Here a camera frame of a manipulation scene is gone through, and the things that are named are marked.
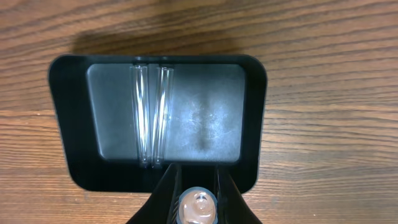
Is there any clear test tube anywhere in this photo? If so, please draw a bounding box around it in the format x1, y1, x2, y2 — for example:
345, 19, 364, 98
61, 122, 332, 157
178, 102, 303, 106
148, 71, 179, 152
151, 66, 175, 169
129, 63, 153, 169
175, 186, 219, 224

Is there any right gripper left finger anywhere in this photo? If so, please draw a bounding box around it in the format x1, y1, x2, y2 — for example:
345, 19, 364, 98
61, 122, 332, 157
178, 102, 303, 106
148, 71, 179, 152
126, 162, 183, 224

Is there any black tray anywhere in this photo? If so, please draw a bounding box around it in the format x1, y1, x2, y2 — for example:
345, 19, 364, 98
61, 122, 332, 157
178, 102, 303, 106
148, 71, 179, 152
47, 54, 268, 194

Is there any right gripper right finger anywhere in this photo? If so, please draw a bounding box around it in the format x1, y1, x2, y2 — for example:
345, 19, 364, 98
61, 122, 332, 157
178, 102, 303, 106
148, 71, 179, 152
213, 164, 264, 224

